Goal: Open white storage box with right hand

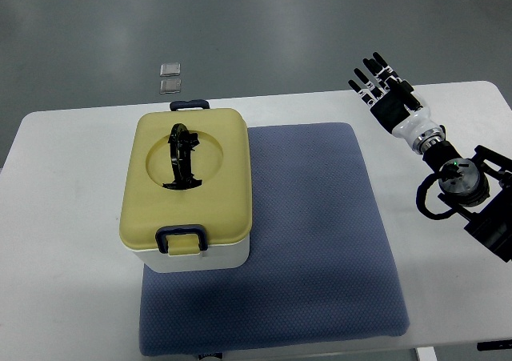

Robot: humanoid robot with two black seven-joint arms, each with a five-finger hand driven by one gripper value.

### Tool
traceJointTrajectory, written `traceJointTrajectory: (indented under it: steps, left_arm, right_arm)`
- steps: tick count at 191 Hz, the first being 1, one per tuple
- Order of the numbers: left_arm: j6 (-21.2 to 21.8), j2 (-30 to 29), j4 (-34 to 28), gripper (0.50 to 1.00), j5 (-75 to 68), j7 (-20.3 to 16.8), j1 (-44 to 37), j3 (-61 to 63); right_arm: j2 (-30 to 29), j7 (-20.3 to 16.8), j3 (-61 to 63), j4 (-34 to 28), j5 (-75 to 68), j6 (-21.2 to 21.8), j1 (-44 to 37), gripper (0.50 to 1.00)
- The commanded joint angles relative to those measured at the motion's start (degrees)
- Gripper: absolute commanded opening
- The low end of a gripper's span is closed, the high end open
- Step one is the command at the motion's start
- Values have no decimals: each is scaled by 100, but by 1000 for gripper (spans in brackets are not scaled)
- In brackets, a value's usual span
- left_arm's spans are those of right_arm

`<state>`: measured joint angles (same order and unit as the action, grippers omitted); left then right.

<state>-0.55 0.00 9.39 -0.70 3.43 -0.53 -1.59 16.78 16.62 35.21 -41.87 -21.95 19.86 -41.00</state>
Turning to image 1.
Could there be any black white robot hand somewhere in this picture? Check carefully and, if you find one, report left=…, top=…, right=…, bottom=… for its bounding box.
left=349, top=52, right=446, bottom=154

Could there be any lower metal floor plate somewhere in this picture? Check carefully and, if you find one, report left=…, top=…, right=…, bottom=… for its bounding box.
left=159, top=78, right=182, bottom=94

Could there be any metal floor plate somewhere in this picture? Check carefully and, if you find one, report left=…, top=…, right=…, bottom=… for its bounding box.
left=159, top=78, right=182, bottom=94
left=159, top=62, right=181, bottom=77

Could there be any white storage box base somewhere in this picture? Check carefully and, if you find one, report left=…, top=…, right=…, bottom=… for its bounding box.
left=132, top=235, right=250, bottom=273

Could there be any yellow storage box lid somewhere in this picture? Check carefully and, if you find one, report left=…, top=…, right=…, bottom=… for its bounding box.
left=119, top=108, right=252, bottom=255

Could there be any black table bracket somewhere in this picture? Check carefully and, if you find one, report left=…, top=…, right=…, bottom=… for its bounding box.
left=477, top=339, right=512, bottom=351

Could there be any blue quilted mat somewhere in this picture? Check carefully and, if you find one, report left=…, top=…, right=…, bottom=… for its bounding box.
left=139, top=122, right=410, bottom=356

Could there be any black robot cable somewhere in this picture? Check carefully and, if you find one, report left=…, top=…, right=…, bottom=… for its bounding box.
left=415, top=167, right=461, bottom=221

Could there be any upper metal floor plate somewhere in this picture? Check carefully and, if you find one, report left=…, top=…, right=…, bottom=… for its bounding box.
left=159, top=62, right=181, bottom=77

